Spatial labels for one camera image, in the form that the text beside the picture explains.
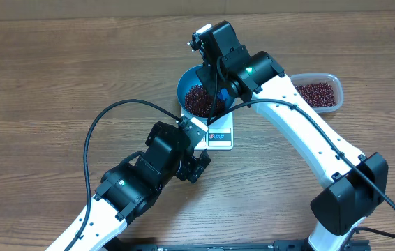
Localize clear plastic food container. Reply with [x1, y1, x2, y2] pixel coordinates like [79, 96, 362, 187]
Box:
[290, 73, 343, 113]

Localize teal blue bowl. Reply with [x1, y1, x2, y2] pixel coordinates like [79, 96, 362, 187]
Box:
[177, 66, 234, 117]

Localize blue plastic measuring scoop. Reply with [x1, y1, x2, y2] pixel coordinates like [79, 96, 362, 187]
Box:
[217, 89, 232, 102]

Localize red beans in bowl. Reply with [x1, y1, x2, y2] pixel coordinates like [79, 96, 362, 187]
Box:
[184, 85, 225, 118]

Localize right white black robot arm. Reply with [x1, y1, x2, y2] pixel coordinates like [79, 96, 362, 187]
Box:
[189, 21, 388, 250]

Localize white digital kitchen scale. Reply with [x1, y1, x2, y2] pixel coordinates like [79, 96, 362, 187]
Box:
[195, 112, 234, 151]

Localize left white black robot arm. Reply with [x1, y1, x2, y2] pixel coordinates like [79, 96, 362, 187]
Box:
[49, 118, 210, 250]

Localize red adzuki beans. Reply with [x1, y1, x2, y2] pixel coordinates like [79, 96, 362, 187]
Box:
[295, 82, 336, 108]

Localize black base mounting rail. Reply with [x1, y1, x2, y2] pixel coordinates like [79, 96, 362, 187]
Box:
[103, 236, 371, 251]

